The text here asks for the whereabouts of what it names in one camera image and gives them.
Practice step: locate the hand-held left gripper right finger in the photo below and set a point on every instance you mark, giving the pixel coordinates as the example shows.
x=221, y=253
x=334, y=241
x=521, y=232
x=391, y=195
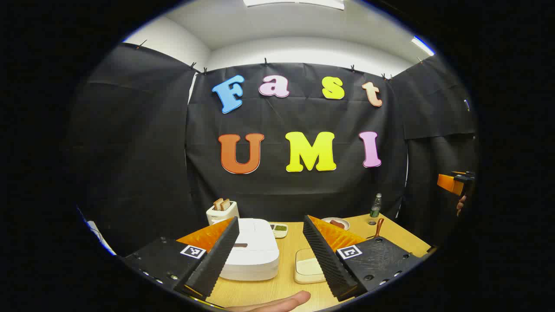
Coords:
x=327, y=260

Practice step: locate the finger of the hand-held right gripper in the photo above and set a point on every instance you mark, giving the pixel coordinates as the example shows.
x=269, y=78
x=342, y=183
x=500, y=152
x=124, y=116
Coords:
x=448, y=184

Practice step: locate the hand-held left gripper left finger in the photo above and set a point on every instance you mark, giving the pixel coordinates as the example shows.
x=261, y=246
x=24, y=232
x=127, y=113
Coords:
x=217, y=260

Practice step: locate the white rice cooker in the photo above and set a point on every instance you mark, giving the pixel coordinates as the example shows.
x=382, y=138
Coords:
x=256, y=249

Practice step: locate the brown wooden spoon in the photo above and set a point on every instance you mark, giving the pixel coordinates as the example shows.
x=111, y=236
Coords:
x=379, y=227

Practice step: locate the white round plate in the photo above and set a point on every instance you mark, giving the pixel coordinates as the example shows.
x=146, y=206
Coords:
x=340, y=227

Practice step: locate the brown meat piece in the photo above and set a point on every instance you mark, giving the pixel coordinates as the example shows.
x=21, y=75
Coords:
x=337, y=223

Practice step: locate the white toaster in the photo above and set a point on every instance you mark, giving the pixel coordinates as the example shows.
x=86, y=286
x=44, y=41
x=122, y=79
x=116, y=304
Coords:
x=219, y=215

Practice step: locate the toast slice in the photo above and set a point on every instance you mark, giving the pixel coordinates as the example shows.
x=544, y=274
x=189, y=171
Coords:
x=217, y=204
x=225, y=205

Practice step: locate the small white condiment dish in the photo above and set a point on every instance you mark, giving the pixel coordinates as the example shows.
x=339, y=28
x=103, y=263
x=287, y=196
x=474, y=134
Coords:
x=279, y=229

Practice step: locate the clear green-label water bottle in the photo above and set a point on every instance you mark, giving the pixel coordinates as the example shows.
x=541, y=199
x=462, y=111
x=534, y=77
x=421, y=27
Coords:
x=375, y=207

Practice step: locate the small ceiling light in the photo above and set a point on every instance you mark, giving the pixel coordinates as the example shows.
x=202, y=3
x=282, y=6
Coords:
x=422, y=45

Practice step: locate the long ceiling light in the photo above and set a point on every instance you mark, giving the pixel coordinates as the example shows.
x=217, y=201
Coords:
x=295, y=3

